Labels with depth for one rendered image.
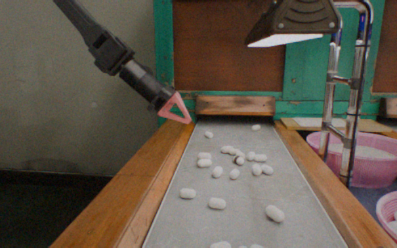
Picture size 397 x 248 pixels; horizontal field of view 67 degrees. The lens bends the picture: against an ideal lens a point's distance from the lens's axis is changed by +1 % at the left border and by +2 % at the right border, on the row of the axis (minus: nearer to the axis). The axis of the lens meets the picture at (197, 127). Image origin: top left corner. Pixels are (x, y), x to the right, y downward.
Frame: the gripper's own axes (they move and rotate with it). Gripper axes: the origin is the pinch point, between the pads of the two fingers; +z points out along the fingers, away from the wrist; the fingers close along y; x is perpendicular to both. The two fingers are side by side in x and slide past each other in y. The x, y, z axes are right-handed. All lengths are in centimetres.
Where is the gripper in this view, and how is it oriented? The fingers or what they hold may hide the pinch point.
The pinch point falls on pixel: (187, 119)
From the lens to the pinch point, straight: 74.6
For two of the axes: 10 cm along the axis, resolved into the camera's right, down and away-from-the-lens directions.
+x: -6.4, 7.3, 2.4
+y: 1.1, -2.2, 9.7
